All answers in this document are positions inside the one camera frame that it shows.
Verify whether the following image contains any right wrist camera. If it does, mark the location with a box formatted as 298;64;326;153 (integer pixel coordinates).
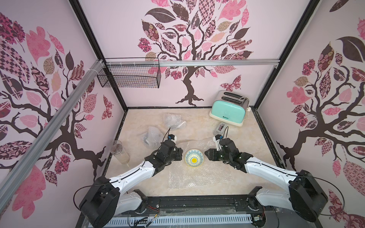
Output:
213;135;223;151

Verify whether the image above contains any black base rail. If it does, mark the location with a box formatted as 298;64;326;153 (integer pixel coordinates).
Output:
143;195;264;215

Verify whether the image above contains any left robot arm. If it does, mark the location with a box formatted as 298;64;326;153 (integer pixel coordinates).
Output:
79;140;183;228

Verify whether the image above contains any grey tape dispenser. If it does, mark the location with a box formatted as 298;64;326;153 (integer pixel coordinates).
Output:
213;122;229;138

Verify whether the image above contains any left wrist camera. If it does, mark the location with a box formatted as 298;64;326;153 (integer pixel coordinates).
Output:
167;134;177;143

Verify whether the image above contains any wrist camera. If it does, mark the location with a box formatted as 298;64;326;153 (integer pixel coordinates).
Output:
167;134;177;143
213;135;223;151

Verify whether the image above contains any black corner frame post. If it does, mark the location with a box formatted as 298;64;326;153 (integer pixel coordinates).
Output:
69;0;128;113

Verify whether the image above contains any aluminium rail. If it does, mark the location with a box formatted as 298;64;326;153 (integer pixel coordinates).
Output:
1;60;105;210
106;59;280;67

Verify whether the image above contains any yellow dotted ceramic bowl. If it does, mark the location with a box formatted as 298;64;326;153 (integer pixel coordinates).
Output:
184;149;204;168

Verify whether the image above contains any clear drinking glass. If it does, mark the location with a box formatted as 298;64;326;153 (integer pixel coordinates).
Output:
110;140;130;164

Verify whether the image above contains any aluminium rail left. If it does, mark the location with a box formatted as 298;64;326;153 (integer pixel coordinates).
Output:
1;60;105;210

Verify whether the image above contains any mint green toaster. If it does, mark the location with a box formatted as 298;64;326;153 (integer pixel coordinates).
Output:
209;90;250;127

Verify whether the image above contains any white slotted cable duct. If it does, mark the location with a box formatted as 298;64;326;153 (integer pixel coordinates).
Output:
105;214;253;228

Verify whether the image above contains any black wire basket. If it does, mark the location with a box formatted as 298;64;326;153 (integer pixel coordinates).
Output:
98;57;162;88

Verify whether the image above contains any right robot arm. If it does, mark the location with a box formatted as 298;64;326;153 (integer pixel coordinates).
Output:
204;135;328;222

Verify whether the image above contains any aluminium rail back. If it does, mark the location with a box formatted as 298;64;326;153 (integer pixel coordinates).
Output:
106;59;280;67

